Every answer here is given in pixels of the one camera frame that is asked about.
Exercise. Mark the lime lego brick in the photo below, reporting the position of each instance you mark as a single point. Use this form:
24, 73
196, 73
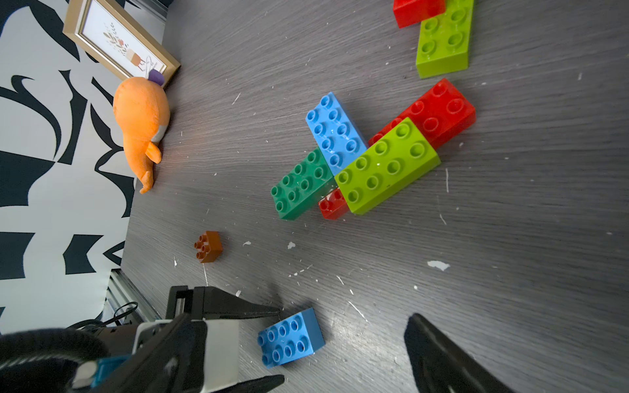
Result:
399, 158
444, 40

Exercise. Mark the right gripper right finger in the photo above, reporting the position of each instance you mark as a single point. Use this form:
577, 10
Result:
439, 365

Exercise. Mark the dark green lego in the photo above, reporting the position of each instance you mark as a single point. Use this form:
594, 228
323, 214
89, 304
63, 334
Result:
309, 182

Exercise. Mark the blue lego brick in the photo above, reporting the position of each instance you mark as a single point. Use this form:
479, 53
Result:
340, 142
291, 339

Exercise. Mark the orange small lego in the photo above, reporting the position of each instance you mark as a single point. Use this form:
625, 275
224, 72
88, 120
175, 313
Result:
208, 247

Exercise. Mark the orange whale plush toy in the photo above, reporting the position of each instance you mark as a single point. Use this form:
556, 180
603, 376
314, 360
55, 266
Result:
142, 111

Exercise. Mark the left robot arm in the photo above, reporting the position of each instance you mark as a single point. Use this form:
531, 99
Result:
56, 344

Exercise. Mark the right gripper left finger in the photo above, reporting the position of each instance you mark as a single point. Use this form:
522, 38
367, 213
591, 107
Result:
171, 360

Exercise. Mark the red lego brick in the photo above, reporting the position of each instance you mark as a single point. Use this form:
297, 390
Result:
412, 12
334, 205
440, 114

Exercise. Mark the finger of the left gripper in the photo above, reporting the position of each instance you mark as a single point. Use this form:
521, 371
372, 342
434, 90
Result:
259, 385
212, 303

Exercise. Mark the red lego brick top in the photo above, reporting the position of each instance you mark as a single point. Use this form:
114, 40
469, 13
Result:
440, 114

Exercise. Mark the framed plant picture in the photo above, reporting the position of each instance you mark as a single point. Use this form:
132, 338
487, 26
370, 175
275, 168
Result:
109, 34

